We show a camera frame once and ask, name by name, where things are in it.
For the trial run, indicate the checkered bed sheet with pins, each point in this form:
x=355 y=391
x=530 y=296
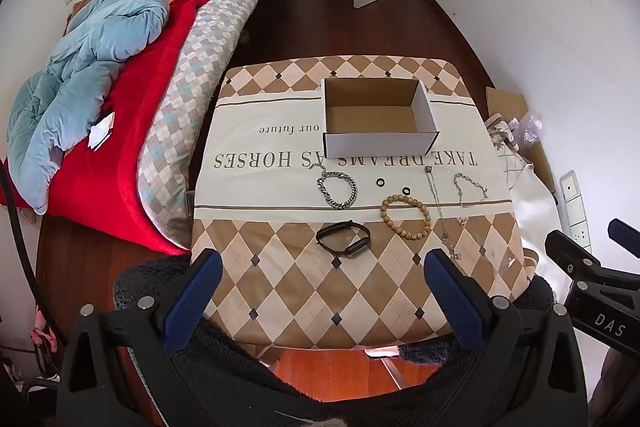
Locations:
x=200 y=57

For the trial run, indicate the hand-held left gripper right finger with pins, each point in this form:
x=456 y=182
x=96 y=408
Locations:
x=450 y=297

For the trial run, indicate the bed with red blanket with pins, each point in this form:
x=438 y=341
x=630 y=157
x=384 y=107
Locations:
x=140 y=107

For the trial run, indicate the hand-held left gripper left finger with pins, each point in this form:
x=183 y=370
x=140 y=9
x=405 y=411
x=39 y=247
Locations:
x=195 y=297

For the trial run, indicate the beige diamond printed tablecloth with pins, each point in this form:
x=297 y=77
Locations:
x=300 y=287

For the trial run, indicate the light blue duvet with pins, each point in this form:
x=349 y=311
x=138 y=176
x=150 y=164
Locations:
x=90 y=57

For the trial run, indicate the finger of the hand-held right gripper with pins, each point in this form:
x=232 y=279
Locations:
x=625 y=234
x=570 y=252

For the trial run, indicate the white power strip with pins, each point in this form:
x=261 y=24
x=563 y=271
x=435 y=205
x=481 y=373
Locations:
x=575 y=212

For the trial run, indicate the white cardboard box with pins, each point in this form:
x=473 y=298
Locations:
x=370 y=117

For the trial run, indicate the white paper pieces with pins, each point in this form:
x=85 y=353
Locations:
x=102 y=132

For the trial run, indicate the black smart band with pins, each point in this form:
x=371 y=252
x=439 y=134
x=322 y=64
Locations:
x=345 y=252

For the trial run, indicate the pink slipper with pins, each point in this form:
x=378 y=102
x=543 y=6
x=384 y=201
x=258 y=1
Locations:
x=42 y=334

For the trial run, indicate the clear plastic bag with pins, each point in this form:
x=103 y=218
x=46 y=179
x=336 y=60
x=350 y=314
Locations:
x=527 y=129

